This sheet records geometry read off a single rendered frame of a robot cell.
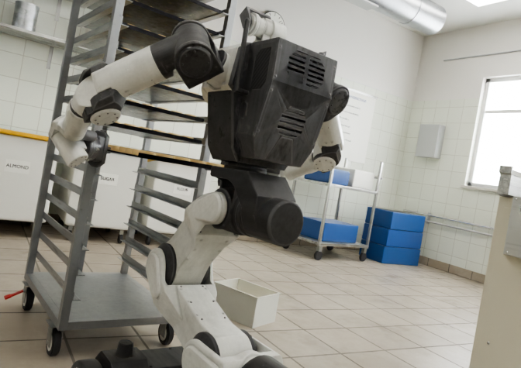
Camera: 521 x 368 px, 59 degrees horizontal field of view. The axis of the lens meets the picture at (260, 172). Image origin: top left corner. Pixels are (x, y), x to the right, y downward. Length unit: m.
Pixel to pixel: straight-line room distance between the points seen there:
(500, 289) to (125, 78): 1.03
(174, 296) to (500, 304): 0.86
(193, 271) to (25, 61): 3.27
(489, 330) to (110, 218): 3.13
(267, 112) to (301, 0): 4.54
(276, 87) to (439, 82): 5.49
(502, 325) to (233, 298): 1.54
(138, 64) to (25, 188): 2.70
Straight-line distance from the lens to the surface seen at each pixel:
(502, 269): 1.27
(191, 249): 1.37
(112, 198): 3.88
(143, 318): 1.94
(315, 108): 1.18
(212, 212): 1.22
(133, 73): 1.18
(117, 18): 1.77
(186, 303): 1.39
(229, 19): 1.99
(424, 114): 6.53
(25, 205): 3.80
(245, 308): 2.47
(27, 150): 3.76
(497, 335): 1.29
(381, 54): 6.31
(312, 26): 5.63
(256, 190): 1.12
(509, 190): 1.25
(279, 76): 1.10
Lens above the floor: 0.79
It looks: level
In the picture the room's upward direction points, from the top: 10 degrees clockwise
